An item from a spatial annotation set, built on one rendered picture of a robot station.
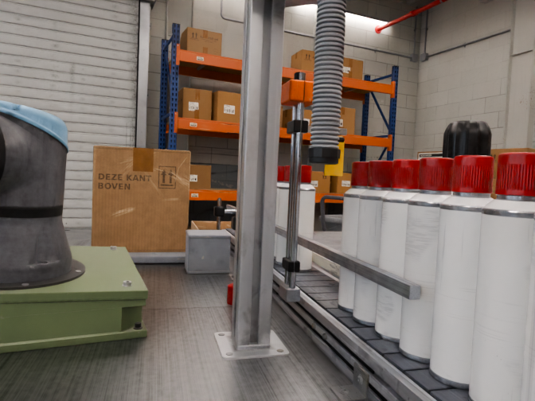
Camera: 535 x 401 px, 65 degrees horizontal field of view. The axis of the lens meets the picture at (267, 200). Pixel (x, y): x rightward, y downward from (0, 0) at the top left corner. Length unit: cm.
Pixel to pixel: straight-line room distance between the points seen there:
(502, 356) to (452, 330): 5
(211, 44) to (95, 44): 123
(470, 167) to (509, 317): 13
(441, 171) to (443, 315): 14
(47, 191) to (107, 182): 50
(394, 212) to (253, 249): 18
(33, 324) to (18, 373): 7
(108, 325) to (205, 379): 17
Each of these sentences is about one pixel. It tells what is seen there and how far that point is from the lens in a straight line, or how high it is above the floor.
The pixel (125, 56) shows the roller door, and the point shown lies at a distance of 504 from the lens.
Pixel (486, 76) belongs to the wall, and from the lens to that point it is 623.
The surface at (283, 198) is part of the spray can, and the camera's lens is 86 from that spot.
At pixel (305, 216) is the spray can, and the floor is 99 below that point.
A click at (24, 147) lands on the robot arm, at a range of 62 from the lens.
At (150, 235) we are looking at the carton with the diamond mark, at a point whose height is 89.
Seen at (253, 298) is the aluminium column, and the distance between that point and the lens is 58.
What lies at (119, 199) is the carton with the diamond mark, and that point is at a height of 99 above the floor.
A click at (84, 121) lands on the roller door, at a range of 489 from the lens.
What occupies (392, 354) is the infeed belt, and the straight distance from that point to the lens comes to 49.
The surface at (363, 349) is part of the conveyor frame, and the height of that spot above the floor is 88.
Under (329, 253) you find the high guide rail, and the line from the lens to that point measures 59.
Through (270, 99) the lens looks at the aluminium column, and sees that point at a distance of 55.
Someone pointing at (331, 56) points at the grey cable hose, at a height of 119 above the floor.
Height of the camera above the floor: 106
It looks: 3 degrees down
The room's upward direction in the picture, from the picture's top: 3 degrees clockwise
